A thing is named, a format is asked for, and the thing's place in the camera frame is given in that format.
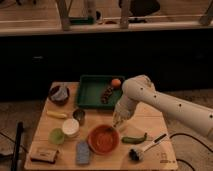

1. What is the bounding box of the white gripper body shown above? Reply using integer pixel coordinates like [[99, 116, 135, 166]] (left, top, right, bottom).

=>
[[113, 95, 138, 128]]

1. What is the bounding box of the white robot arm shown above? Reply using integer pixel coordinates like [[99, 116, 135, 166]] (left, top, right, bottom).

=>
[[113, 75, 213, 141]]

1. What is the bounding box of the red bowl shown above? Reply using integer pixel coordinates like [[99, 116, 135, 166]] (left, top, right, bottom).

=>
[[87, 124, 119, 155]]

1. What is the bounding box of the dark brown bowl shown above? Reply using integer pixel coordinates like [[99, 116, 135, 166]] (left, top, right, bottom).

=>
[[48, 85, 70, 106]]

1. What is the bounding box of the orange ball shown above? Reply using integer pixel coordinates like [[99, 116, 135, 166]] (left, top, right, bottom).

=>
[[111, 78, 121, 88]]

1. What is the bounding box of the green chili pepper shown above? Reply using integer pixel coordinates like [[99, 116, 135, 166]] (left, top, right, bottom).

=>
[[121, 133, 147, 144]]

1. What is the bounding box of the green plastic tray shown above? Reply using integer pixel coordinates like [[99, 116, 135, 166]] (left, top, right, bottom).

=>
[[76, 75, 125, 110]]

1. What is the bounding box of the small metal cup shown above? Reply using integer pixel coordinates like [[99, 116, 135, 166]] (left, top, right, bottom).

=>
[[73, 109, 85, 126]]

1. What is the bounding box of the white dish brush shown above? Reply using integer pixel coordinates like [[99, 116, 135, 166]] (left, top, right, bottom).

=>
[[129, 133, 167, 162]]

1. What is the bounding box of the blue sponge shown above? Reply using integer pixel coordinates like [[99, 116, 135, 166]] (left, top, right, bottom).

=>
[[76, 141, 90, 165]]

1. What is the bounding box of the white cup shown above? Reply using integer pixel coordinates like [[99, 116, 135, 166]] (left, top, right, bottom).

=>
[[62, 118, 79, 137]]

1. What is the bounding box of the grey crumpled cloth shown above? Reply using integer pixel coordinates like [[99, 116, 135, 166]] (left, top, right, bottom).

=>
[[51, 86, 68, 101]]

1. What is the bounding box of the yellow banana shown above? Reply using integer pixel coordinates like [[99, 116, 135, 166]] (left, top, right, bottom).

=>
[[46, 111, 67, 119]]

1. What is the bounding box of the green plastic cup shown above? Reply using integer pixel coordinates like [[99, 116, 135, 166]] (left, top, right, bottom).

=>
[[48, 128, 65, 145]]

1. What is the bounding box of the brown wooden block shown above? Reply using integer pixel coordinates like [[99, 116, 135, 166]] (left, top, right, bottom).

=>
[[30, 147, 59, 164]]

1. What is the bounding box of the black stand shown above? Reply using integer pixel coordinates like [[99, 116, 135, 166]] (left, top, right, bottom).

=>
[[11, 122, 24, 171]]

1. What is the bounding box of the black cable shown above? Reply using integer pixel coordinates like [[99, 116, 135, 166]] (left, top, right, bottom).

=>
[[169, 132, 213, 171]]

